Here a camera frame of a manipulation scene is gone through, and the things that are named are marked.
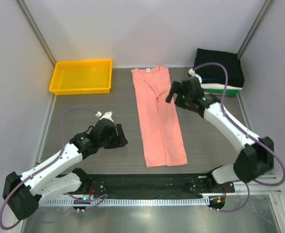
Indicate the yellow plastic tray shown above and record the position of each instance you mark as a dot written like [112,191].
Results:
[82,77]

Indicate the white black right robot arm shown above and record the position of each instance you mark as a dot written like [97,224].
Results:
[254,153]

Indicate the black folded t shirt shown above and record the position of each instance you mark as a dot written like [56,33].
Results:
[228,60]

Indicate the blue folded t shirt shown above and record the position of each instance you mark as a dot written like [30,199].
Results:
[210,80]

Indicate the green folded t shirt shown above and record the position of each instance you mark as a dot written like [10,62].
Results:
[220,92]

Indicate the white slotted cable duct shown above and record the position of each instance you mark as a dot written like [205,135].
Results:
[67,201]

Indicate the white folded t shirt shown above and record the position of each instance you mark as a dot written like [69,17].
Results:
[218,86]

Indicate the pink t shirt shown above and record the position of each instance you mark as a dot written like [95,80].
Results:
[161,134]

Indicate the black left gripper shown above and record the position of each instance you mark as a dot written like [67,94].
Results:
[114,137]

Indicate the aluminium frame rail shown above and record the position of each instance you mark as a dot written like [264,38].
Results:
[259,189]

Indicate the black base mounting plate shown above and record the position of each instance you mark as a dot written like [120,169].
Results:
[166,186]

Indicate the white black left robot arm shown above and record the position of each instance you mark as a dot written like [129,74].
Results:
[25,192]

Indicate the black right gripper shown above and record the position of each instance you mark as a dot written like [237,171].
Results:
[182,94]

